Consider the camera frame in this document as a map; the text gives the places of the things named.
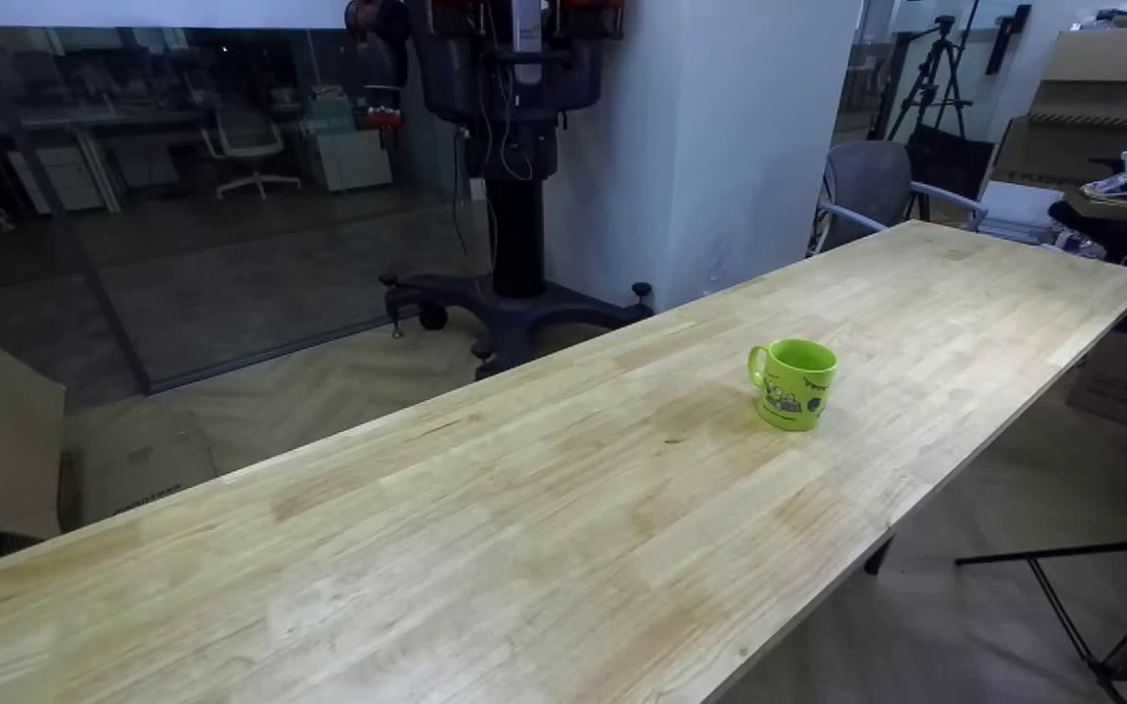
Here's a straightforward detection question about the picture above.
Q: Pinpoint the black tripod stand right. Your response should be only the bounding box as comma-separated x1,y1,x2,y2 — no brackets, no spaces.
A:
954,541,1127,704

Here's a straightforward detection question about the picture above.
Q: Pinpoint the green plastic mug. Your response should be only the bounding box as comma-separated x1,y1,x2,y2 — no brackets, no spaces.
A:
748,340,837,432

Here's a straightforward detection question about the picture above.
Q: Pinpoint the grey office chair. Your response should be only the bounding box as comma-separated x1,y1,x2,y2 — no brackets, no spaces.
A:
809,142,988,253

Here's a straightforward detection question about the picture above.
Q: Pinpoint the cardboard boxes stack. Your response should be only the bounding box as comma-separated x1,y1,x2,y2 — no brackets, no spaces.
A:
996,26,1127,184

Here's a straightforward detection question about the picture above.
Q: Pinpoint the red black robot on pedestal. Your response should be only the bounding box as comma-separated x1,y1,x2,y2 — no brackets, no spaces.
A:
345,0,654,380

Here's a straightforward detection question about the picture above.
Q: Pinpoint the white office chair behind glass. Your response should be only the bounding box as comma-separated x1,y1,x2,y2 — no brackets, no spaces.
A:
204,107,302,198

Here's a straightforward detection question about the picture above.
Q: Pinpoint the black camera tripod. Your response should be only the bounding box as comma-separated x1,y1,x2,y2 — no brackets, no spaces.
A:
886,17,971,137

